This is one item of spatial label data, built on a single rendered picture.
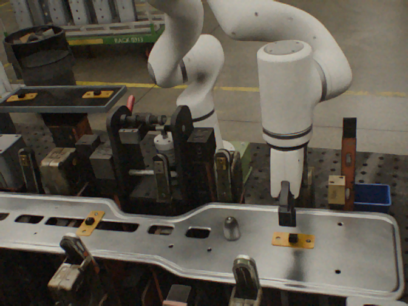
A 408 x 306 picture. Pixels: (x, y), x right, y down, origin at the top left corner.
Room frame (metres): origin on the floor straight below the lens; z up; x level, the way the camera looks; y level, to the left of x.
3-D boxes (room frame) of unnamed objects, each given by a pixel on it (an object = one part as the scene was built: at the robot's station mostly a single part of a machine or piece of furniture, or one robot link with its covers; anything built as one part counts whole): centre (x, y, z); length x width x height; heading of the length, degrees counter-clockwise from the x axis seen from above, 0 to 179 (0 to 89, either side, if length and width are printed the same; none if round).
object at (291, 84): (0.67, -0.15, 1.34); 0.09 x 0.08 x 0.13; 109
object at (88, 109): (1.23, 0.38, 1.16); 0.37 x 0.14 x 0.02; 69
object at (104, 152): (1.03, 0.25, 0.89); 0.13 x 0.11 x 0.38; 159
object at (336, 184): (0.75, -0.26, 0.88); 0.04 x 0.04 x 0.36; 69
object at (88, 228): (0.83, 0.29, 1.01); 0.08 x 0.04 x 0.01; 159
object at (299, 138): (0.67, -0.15, 1.26); 0.09 x 0.08 x 0.03; 159
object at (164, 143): (0.99, 0.12, 0.94); 0.18 x 0.13 x 0.49; 69
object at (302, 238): (0.67, -0.15, 1.01); 0.08 x 0.04 x 0.01; 69
